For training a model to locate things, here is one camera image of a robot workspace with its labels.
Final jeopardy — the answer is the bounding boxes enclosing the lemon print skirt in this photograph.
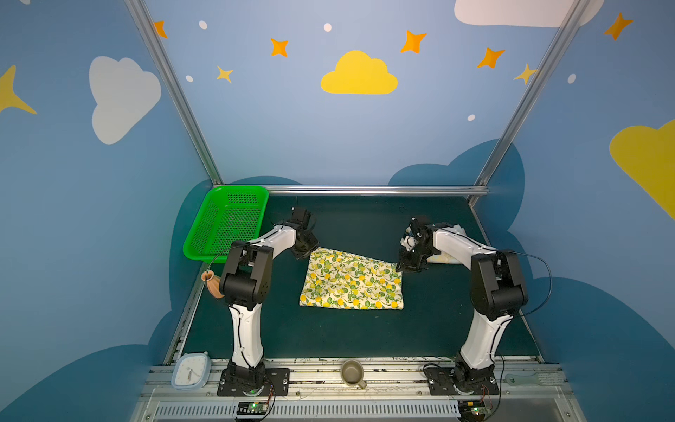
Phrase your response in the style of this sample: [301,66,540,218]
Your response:
[299,248,404,311]

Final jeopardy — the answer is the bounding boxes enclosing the pastel floral skirt pink flowers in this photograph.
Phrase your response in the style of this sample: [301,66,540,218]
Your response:
[425,223,471,268]

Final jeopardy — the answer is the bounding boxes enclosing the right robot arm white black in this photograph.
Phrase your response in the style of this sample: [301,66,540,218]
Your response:
[397,217,528,383]

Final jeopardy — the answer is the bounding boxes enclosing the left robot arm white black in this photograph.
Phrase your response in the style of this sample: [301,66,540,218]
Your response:
[219,220,318,387]

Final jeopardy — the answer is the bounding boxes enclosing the green plastic basket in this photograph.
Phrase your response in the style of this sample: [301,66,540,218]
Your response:
[183,186,269,264]

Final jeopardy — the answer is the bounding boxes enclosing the terracotta ribbed vase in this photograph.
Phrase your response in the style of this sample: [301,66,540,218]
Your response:
[201,270,224,300]

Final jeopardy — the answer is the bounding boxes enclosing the olive ceramic mug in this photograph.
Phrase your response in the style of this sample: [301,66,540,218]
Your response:
[340,360,367,390]

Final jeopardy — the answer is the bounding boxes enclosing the right green circuit board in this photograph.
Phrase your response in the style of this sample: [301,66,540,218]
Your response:
[458,401,491,422]

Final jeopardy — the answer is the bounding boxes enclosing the green circuit board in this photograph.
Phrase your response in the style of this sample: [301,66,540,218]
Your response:
[235,402,271,421]
[458,401,491,422]

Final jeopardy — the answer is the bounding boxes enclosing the white square clock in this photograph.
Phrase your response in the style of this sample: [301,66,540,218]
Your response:
[172,353,212,391]

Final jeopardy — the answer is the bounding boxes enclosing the left green circuit board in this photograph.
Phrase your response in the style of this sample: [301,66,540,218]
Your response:
[235,402,271,421]

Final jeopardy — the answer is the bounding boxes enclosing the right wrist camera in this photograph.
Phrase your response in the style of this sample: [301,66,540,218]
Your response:
[400,216,432,251]

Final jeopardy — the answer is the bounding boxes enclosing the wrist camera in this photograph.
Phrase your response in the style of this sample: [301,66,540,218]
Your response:
[290,207,312,230]
[400,216,432,251]

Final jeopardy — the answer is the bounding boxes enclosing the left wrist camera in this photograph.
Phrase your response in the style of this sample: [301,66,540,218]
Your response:
[290,207,312,230]

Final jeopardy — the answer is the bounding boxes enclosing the aluminium frame back rail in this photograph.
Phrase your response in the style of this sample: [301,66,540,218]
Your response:
[264,185,489,197]

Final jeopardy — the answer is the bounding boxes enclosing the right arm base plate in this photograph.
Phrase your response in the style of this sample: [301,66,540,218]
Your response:
[422,366,500,396]

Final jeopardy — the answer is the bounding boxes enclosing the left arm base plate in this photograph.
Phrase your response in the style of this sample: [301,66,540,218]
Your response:
[216,369,290,397]

